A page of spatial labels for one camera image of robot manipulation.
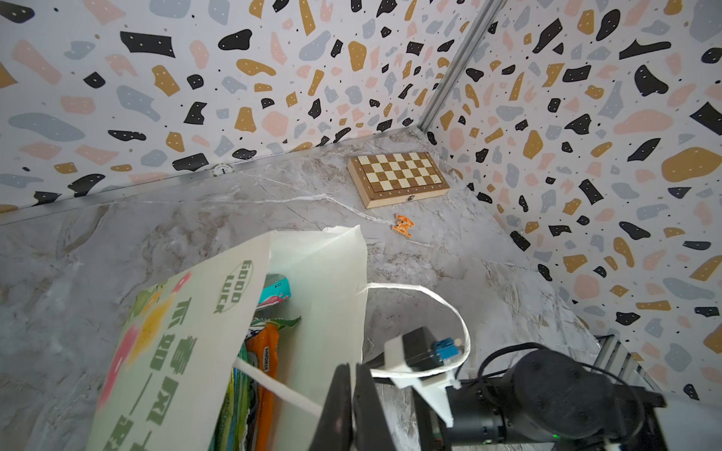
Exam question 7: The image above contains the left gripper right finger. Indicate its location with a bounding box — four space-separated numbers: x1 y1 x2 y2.
353 364 396 451

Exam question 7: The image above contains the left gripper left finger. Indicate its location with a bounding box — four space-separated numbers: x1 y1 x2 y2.
308 364 353 451

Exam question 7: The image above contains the green apple tea candy packet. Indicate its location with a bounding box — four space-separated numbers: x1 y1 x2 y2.
209 318 301 450

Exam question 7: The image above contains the white paper gift bag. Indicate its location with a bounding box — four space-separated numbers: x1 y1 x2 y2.
88 227 373 450

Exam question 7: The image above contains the teal mint candy packet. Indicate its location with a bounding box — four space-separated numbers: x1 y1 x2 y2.
257 274 291 310

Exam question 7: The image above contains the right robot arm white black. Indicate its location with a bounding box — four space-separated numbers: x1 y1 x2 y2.
440 343 721 450

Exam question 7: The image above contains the orange snack packet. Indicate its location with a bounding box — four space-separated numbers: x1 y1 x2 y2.
245 322 281 451

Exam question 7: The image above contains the small orange plastic clip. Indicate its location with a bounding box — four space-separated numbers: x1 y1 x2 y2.
392 214 415 239

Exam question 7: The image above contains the wooden folding chess board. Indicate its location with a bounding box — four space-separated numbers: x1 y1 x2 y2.
347 151 449 209

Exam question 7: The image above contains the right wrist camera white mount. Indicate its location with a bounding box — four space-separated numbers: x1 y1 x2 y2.
366 327 463 428

